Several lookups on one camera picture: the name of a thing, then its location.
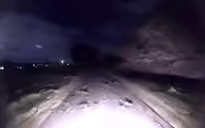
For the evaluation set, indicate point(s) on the dark tree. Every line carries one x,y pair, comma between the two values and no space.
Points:
85,54

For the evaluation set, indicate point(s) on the grass verge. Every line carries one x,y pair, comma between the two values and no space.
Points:
26,96
180,96

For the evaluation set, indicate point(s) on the pale dirt track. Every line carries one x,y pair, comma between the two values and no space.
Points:
100,100

